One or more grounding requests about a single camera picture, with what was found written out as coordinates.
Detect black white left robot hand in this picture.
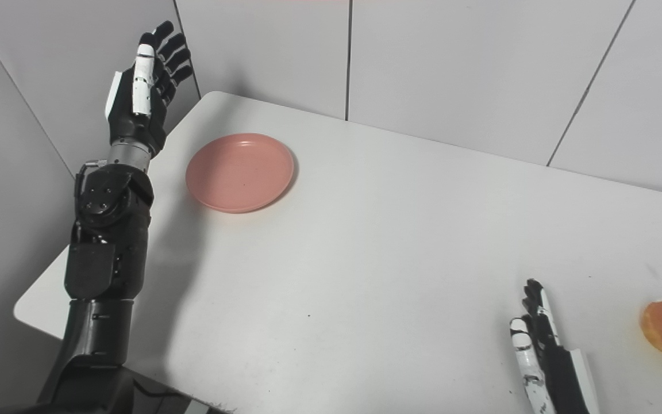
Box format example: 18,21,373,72
105,21,194,159

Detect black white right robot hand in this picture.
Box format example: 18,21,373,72
509,279,601,414

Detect pink round plate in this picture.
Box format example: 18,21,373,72
186,133,295,214

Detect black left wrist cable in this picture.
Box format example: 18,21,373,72
75,159,108,197

